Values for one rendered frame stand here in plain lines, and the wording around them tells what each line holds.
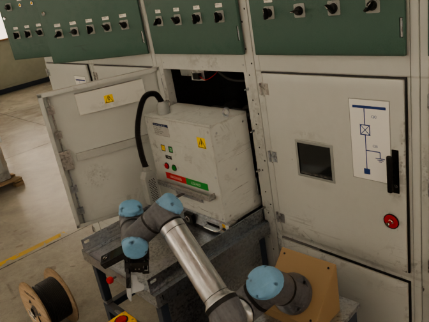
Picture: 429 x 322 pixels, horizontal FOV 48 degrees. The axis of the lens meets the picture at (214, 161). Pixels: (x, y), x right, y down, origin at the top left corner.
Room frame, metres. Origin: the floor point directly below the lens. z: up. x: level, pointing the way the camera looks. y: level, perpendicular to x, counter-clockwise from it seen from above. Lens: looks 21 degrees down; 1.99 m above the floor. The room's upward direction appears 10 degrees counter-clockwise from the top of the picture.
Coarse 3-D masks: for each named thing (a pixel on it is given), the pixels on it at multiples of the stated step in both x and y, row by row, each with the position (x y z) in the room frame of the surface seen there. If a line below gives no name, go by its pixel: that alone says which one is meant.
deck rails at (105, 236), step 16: (144, 208) 2.29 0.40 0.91; (112, 224) 2.16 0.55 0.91; (240, 224) 1.95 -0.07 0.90; (256, 224) 2.02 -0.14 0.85; (96, 240) 2.10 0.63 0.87; (112, 240) 2.11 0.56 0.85; (224, 240) 1.89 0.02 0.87; (208, 256) 1.82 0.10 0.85; (160, 272) 1.66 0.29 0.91; (176, 272) 1.71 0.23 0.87; (160, 288) 1.65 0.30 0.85
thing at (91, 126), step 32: (64, 96) 2.39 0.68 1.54; (96, 96) 2.41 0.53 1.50; (128, 96) 2.46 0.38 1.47; (64, 128) 2.38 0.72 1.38; (96, 128) 2.43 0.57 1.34; (128, 128) 2.48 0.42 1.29; (64, 160) 2.34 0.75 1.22; (96, 160) 2.42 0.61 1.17; (128, 160) 2.47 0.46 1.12; (96, 192) 2.40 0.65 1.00; (128, 192) 2.45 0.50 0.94; (160, 192) 2.51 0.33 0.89
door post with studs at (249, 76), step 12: (240, 0) 2.02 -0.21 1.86; (240, 12) 2.02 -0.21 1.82; (252, 60) 2.00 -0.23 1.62; (252, 72) 2.01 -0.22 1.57; (252, 84) 2.01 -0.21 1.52; (252, 96) 2.02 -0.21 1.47; (252, 108) 2.03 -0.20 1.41; (252, 120) 2.04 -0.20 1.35; (252, 132) 2.05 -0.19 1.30; (264, 156) 2.00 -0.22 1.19; (264, 168) 2.01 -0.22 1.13; (264, 180) 2.02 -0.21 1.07; (264, 192) 2.03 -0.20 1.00; (264, 204) 2.04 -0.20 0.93; (264, 216) 2.05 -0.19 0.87; (276, 240) 2.00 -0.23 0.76; (276, 252) 2.01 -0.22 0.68
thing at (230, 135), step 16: (176, 112) 2.27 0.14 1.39; (192, 112) 2.21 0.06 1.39; (208, 112) 2.16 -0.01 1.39; (224, 112) 2.12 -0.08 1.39; (240, 112) 2.07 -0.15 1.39; (224, 128) 2.00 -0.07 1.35; (240, 128) 2.06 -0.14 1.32; (224, 144) 1.99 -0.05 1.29; (240, 144) 2.05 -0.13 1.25; (224, 160) 1.98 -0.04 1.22; (240, 160) 2.04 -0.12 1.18; (224, 176) 1.97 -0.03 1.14; (240, 176) 2.03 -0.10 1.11; (224, 192) 1.96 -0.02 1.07; (240, 192) 2.02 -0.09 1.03; (256, 192) 2.08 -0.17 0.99; (224, 208) 1.95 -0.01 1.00; (240, 208) 2.01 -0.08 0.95
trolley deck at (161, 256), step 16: (192, 224) 2.14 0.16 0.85; (160, 240) 2.04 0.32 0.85; (208, 240) 1.96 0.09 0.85; (240, 240) 1.90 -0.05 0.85; (256, 240) 1.96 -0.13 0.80; (96, 256) 1.99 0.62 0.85; (160, 256) 1.89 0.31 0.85; (224, 256) 1.83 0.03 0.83; (112, 272) 1.86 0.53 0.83; (144, 288) 1.67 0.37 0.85; (176, 288) 1.66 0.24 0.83; (160, 304) 1.61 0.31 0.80
